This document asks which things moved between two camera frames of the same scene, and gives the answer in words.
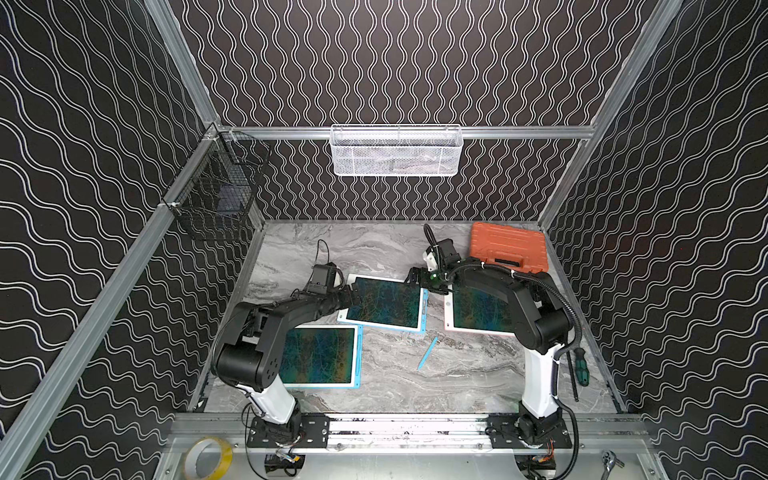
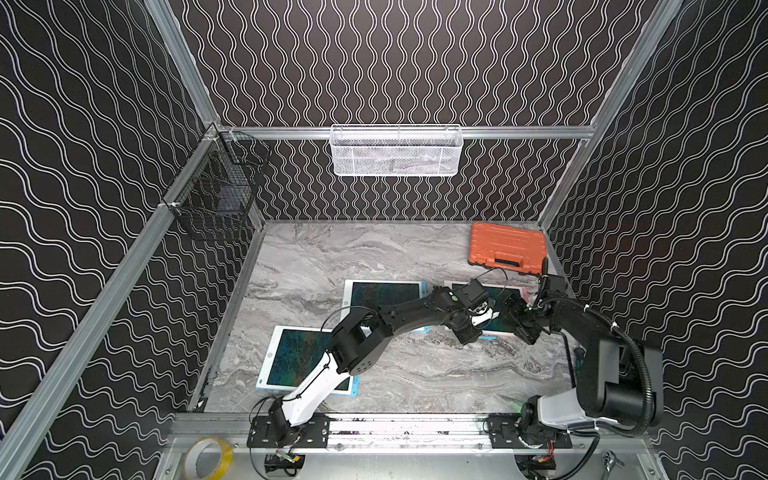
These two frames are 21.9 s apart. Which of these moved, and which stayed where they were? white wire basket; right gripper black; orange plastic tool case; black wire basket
Moved: right gripper black
Stayed: black wire basket; white wire basket; orange plastic tool case
